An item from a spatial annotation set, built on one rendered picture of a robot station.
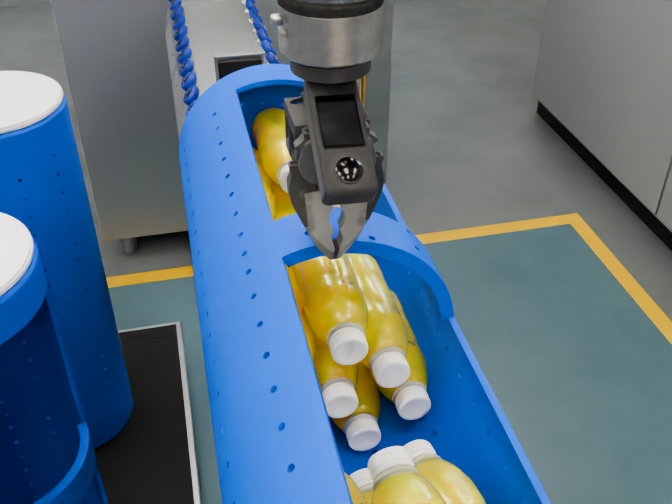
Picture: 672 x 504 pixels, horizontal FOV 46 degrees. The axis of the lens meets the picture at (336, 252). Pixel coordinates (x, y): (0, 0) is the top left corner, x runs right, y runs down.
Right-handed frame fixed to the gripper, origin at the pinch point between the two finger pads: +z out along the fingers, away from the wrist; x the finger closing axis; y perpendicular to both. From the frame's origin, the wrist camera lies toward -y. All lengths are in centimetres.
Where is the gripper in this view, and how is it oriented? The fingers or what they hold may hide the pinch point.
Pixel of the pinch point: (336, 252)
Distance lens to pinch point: 78.4
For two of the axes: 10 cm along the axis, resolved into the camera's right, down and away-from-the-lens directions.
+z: 0.0, 8.1, 5.9
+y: -2.2, -5.8, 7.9
